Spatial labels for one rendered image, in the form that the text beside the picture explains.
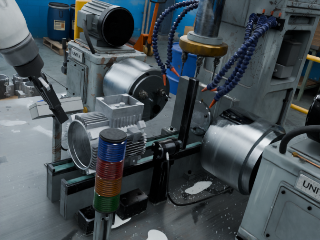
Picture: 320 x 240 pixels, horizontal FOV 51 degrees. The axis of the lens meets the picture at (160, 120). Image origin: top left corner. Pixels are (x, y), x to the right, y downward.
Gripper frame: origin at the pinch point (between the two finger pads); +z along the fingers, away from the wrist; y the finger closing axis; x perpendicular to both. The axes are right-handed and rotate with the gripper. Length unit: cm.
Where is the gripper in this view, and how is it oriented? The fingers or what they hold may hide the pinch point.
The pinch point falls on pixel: (58, 112)
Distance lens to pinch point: 107.6
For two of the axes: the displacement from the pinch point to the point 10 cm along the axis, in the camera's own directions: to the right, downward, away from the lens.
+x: -7.3, 5.9, -3.5
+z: 2.5, 7.0, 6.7
